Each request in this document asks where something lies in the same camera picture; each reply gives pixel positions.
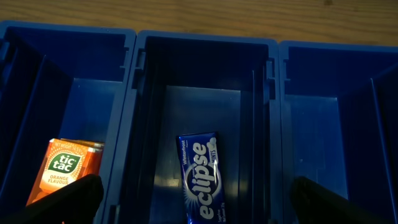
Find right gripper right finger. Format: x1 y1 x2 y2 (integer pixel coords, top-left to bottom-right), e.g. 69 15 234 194
290 176 392 224

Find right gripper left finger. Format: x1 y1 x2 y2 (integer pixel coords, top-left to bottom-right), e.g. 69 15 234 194
0 174 104 224

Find orange candy box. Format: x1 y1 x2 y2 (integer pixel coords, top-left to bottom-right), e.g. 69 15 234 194
26 138 100 206
60 138 105 178

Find blue tray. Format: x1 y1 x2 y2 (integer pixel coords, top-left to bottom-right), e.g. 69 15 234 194
0 20 398 224

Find blue candy pack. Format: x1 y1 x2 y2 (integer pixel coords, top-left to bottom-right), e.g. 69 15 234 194
176 132 228 224

